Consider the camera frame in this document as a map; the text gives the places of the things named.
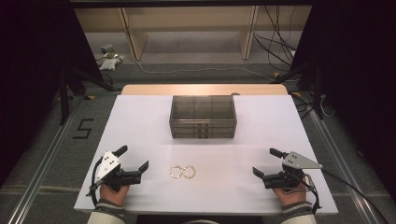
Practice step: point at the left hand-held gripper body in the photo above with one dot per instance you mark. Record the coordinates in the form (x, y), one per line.
(107, 166)

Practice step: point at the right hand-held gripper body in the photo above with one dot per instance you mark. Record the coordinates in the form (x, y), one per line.
(295, 161)

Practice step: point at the smoky transparent drawer organizer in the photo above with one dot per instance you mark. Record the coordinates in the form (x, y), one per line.
(202, 109)

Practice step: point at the person's left hand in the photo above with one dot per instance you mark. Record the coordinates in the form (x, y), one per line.
(112, 196)

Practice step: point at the person's right hand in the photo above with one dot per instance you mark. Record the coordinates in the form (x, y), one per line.
(292, 195)

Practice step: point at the white board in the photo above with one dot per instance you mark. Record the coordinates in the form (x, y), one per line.
(140, 124)

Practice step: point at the black metal stand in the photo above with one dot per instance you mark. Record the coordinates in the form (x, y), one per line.
(63, 99)
(317, 93)

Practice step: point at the white cloth bundle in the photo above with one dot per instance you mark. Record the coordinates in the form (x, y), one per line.
(109, 63)

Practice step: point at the wooden table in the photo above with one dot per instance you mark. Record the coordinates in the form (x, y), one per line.
(186, 89)

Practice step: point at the grey power adapter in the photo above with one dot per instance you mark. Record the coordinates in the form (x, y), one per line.
(106, 48)

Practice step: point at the black curtain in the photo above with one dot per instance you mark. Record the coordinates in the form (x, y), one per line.
(358, 77)
(31, 77)

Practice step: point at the light wooden shelf unit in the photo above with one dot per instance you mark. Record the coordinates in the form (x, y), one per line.
(186, 18)

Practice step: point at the aluminium floor rail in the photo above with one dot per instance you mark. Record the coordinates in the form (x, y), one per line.
(348, 174)
(43, 161)

